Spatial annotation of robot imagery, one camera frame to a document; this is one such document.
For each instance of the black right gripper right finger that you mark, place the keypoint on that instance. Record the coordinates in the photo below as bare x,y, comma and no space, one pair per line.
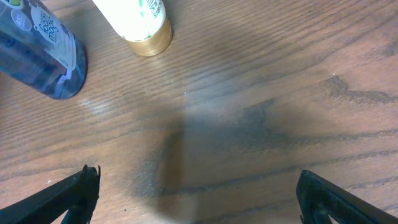
321,201

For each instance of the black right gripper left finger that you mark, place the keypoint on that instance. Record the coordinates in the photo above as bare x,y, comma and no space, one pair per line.
75,197

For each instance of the clear blue foam bottle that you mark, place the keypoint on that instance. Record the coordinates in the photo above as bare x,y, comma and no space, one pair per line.
38,50

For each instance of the white tube with gold cap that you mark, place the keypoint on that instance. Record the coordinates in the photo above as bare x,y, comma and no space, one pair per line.
143,24

